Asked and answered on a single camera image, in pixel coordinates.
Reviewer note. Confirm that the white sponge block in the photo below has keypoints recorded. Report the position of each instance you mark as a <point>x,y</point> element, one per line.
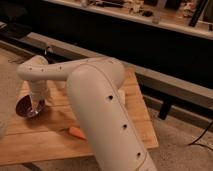
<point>122,96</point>

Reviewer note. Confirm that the orange carrot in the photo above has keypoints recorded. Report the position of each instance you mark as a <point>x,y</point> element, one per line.
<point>76,132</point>

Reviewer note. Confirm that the long wooden shelf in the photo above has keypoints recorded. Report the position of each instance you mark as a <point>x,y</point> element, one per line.
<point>136,11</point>

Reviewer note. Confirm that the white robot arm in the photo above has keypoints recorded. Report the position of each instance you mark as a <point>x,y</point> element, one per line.
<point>92,87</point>

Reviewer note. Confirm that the dark purple ceramic bowl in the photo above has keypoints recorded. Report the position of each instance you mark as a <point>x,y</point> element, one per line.
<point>24,107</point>

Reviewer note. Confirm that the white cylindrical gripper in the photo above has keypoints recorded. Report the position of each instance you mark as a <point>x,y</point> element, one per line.
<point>38,91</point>

